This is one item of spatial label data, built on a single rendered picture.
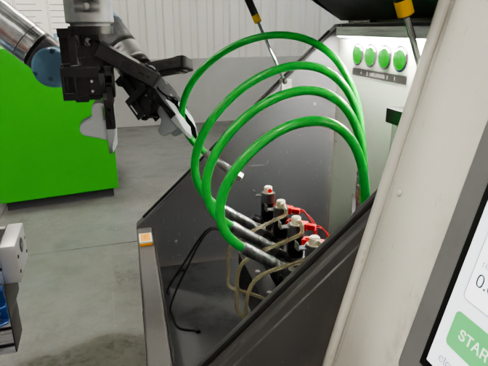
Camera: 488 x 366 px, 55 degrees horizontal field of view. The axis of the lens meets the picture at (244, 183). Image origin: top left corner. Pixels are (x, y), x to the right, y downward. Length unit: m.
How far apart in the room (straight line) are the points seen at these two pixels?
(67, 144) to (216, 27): 3.98
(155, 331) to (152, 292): 0.13
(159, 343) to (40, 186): 3.51
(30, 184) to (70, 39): 3.47
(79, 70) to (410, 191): 0.53
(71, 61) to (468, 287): 0.65
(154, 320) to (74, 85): 0.42
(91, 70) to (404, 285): 0.56
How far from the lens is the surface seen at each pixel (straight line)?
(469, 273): 0.45
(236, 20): 7.61
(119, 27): 1.09
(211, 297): 1.15
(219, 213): 0.64
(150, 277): 1.00
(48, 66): 0.97
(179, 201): 1.22
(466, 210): 0.46
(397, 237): 0.54
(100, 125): 0.83
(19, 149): 4.17
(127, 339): 2.46
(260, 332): 0.62
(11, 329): 1.24
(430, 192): 0.51
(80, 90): 0.81
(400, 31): 0.96
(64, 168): 4.22
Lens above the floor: 1.44
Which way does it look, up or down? 18 degrees down
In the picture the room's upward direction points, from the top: straight up
